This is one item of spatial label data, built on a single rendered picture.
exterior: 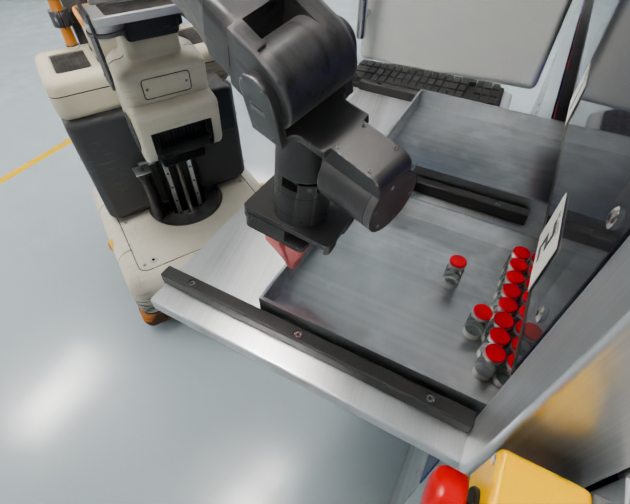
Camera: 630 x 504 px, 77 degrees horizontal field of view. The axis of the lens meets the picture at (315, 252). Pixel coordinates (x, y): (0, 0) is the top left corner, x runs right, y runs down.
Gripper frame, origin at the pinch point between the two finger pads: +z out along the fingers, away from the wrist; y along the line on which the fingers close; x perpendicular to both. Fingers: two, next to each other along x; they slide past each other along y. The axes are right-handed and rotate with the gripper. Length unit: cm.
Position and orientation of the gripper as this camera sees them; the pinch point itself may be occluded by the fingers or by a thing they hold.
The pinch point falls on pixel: (294, 261)
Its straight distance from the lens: 48.3
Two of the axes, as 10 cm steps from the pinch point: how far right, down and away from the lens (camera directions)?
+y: 8.7, 4.4, -2.4
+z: -1.1, 6.3, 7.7
